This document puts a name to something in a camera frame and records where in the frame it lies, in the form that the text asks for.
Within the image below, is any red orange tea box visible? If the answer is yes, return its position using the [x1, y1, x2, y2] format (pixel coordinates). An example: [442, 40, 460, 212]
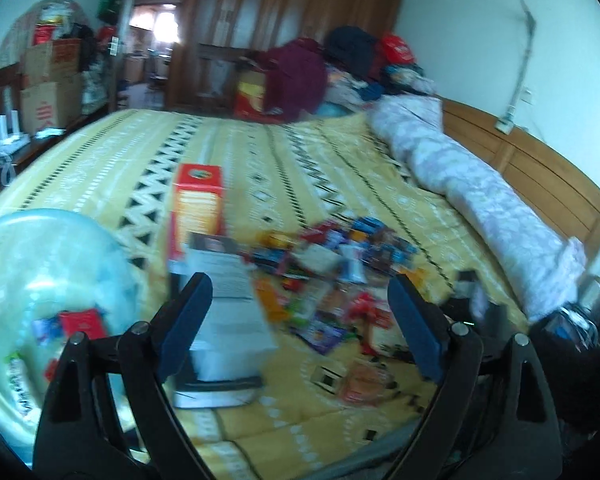
[168, 164, 224, 260]

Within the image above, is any backrest wooden chair by wardrobe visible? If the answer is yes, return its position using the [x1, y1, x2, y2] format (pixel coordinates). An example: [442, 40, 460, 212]
[195, 44, 259, 117]

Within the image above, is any clear blue plastic bowl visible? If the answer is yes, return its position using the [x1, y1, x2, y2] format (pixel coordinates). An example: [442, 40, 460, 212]
[0, 209, 138, 464]

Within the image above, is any lilac floral rolled quilt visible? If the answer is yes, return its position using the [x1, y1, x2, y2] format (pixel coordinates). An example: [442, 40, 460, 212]
[367, 94, 586, 322]

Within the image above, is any white tall carton box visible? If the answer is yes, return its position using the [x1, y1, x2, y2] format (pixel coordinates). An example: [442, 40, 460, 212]
[172, 233, 277, 410]

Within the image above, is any lower cardboard box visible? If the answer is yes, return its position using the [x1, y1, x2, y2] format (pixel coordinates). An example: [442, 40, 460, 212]
[21, 73, 83, 134]

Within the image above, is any yellow patterned bed sheet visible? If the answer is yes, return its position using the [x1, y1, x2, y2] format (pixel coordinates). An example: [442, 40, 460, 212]
[0, 110, 527, 479]

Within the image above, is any pile of assorted snacks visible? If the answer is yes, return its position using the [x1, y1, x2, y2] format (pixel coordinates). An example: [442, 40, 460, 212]
[245, 217, 427, 405]

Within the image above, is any brown wooden wardrobe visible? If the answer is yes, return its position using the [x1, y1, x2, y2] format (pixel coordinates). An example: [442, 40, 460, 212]
[166, 0, 402, 113]

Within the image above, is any cardboard box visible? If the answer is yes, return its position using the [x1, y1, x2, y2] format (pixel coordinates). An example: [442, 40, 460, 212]
[22, 38, 81, 88]
[21, 73, 83, 134]

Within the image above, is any maroon clothes pile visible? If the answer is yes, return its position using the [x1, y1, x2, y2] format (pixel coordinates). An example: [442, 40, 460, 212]
[256, 37, 327, 122]

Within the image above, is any wooden headboard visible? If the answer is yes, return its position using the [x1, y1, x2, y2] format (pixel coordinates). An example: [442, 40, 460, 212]
[442, 99, 600, 261]

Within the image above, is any green Wafer Go snack pack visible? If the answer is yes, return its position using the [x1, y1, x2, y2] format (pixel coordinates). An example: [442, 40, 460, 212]
[6, 352, 42, 424]

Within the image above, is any red snack wrapper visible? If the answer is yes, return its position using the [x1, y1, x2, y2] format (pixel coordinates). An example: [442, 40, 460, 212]
[58, 308, 108, 340]

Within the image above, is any white wifi router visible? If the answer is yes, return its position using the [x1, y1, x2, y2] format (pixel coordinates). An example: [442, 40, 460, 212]
[0, 110, 30, 156]

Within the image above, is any upper cardboard box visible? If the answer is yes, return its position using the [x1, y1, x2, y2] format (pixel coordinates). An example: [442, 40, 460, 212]
[22, 38, 81, 88]

